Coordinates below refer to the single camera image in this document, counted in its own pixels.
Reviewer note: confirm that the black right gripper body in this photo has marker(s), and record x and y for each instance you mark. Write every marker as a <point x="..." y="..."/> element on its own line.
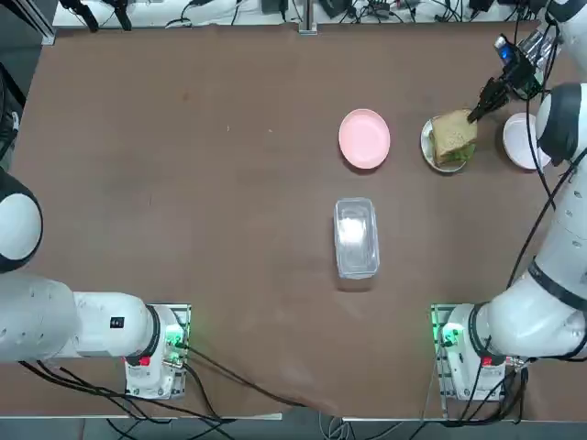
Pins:
<point x="523" y="71"/>

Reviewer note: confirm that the green lettuce leaf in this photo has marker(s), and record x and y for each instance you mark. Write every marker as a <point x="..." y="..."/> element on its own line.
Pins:
<point x="461" y="155"/>

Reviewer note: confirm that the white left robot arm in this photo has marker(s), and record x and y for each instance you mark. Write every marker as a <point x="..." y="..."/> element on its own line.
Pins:
<point x="46" y="321"/>

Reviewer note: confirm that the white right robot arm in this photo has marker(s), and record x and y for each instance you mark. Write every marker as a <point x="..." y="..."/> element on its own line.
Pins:
<point x="527" y="321"/>

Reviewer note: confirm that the pale round plate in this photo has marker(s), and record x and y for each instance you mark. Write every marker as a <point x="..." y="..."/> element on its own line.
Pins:
<point x="518" y="142"/>

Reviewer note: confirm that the white round plate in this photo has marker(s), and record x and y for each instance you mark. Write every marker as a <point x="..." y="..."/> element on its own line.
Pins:
<point x="426" y="142"/>

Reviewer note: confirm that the pink round plate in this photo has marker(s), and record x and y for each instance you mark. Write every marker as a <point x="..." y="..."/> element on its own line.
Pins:
<point x="364" y="137"/>

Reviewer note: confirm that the red and black power strip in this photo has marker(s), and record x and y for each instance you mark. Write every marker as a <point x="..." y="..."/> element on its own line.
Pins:
<point x="377" y="9"/>

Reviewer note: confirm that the clear plastic container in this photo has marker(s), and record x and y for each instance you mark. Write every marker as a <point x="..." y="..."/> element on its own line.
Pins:
<point x="357" y="238"/>

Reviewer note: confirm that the black stand leg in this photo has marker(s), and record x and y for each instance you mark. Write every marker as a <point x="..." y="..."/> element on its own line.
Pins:
<point x="123" y="16"/>
<point x="87" y="14"/>

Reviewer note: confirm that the aluminium camera post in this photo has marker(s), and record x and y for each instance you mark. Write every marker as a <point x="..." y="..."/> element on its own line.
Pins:
<point x="307" y="18"/>

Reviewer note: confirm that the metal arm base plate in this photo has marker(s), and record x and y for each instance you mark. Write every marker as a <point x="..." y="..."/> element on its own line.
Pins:
<point x="438" y="316"/>
<point x="183" y="311"/>

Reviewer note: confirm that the aluminium corner bracket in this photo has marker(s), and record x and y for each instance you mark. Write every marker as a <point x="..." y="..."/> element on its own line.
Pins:
<point x="49" y="34"/>

